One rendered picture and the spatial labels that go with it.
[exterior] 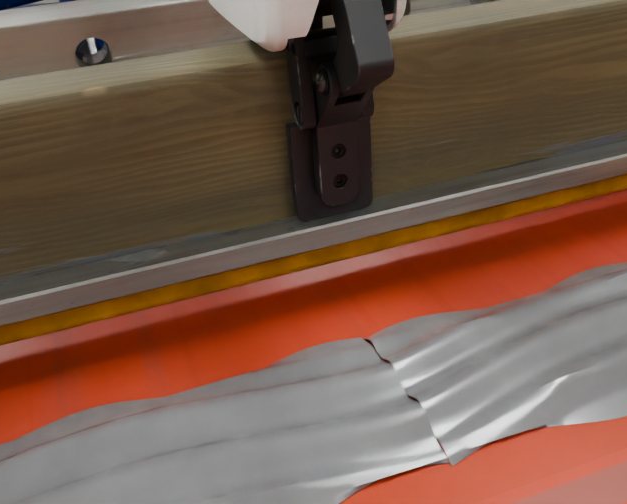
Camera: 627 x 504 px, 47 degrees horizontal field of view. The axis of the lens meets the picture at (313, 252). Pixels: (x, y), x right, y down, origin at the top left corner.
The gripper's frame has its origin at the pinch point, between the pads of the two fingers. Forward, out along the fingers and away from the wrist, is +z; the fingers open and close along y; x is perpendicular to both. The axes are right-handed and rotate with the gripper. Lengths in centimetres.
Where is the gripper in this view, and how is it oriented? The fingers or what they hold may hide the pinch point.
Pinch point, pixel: (314, 148)
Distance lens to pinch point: 29.6
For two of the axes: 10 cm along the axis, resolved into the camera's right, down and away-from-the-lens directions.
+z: 0.7, 8.5, 5.2
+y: 3.4, 4.7, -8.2
